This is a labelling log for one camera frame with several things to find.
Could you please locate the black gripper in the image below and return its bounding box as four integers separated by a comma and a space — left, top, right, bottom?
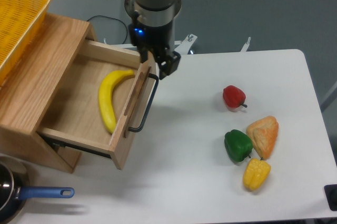
128, 11, 181, 80

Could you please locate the yellow banana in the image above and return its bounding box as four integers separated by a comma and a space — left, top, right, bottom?
98, 69, 134, 134

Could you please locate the wooden top drawer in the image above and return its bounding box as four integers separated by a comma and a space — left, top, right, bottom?
38, 40, 156, 170

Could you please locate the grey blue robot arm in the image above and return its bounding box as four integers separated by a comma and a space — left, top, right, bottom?
124, 0, 181, 79

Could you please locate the wooden drawer cabinet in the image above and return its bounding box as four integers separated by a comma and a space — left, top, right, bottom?
1, 13, 96, 173

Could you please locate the red bell pepper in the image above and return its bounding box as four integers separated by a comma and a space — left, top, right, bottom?
222, 85, 247, 109

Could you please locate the green bell pepper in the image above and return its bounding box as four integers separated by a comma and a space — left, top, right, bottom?
224, 129, 253, 162

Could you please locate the orange bread pastry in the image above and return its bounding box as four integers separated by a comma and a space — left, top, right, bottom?
246, 116, 279, 160

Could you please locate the yellow plastic basket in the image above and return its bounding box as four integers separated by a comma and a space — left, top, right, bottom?
1, 0, 52, 84

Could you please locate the yellow bell pepper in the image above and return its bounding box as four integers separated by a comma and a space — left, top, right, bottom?
242, 158, 271, 191

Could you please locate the black corner clamp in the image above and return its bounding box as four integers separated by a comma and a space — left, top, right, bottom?
324, 184, 337, 211

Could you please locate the black cable on floor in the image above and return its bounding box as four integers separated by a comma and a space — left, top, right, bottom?
86, 15, 128, 44

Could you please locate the black metal drawer handle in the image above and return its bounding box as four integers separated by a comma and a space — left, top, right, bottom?
127, 73, 159, 133

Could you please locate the white table bracket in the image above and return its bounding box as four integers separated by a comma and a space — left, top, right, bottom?
240, 36, 251, 53

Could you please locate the blue handled frying pan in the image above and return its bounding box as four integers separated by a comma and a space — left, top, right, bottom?
1, 156, 75, 223

